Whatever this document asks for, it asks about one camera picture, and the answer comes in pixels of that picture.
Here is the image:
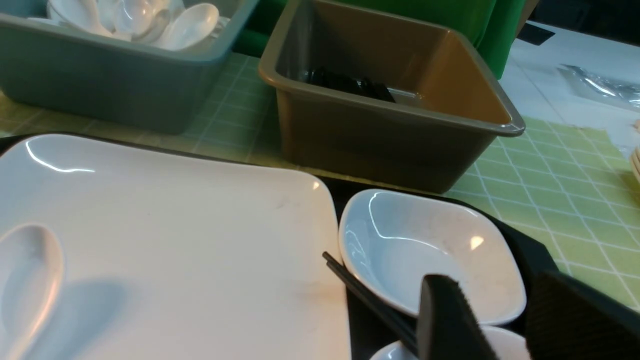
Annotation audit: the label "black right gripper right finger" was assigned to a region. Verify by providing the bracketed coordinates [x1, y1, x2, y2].
[525, 271, 640, 360]

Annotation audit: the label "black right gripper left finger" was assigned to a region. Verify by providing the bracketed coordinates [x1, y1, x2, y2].
[416, 274, 498, 360]

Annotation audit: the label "black chopsticks pair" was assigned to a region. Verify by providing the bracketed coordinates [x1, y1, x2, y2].
[322, 251, 418, 357]

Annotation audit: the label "white small bowl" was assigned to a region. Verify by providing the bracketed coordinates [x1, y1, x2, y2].
[339, 189, 527, 326]
[371, 326, 531, 360]

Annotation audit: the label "large white square plate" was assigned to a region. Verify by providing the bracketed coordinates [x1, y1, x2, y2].
[1, 134, 352, 360]

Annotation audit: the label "white ceramic soup spoon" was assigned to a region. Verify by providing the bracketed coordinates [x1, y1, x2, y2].
[0, 223, 66, 360]

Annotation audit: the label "black serving tray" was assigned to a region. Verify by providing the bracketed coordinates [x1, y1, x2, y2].
[1, 135, 563, 360]

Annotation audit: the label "green checkered tablecloth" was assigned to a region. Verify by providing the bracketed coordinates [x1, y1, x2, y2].
[0, 54, 639, 310]

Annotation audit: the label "clear plastic bag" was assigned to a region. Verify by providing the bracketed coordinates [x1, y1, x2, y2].
[557, 64, 640, 112]

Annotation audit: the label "brown plastic bin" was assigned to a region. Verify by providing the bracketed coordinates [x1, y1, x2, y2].
[258, 0, 526, 194]

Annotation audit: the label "black chopsticks in bin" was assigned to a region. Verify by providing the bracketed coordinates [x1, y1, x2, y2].
[306, 66, 396, 103]

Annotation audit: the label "pile of white spoons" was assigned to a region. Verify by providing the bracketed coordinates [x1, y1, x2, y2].
[29, 0, 231, 51]

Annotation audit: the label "teal plastic bin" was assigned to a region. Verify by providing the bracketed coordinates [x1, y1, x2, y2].
[0, 0, 258, 134]

